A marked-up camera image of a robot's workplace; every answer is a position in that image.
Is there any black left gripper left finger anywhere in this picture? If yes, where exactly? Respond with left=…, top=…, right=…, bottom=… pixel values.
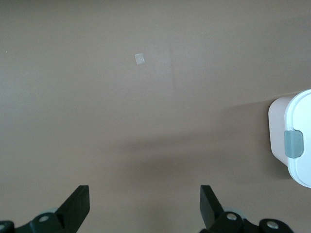
left=0, top=185, right=91, bottom=233

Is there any white plastic box lid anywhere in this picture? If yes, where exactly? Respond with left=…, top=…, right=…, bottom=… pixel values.
left=284, top=89, right=311, bottom=189

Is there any pale pink box base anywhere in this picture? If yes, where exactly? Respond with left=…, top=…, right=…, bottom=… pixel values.
left=268, top=96, right=292, bottom=168

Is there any grey lid latch clip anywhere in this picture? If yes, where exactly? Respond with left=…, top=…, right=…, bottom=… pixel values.
left=284, top=130, right=304, bottom=158

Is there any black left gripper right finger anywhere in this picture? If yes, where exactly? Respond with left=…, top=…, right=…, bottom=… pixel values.
left=200, top=185, right=295, bottom=233

